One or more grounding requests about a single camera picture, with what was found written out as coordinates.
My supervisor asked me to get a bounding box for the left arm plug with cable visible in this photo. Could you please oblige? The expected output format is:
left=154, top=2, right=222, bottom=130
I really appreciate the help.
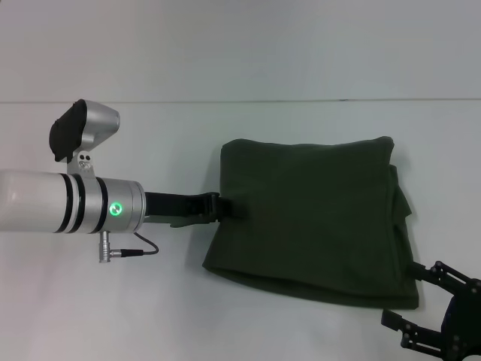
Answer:
left=98, top=231, right=159, bottom=264

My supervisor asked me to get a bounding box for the dark green t-shirt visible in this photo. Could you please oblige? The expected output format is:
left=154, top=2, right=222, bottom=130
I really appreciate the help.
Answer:
left=201, top=135, right=421, bottom=311

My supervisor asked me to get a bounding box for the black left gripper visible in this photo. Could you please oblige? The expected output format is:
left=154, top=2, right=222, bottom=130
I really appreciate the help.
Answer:
left=144, top=190, right=247, bottom=229

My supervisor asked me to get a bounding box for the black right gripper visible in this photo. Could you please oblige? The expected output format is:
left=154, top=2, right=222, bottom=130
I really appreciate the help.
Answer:
left=381, top=259, right=481, bottom=361

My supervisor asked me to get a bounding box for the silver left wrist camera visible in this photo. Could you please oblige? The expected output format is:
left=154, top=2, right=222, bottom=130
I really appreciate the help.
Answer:
left=48, top=99, right=121, bottom=178

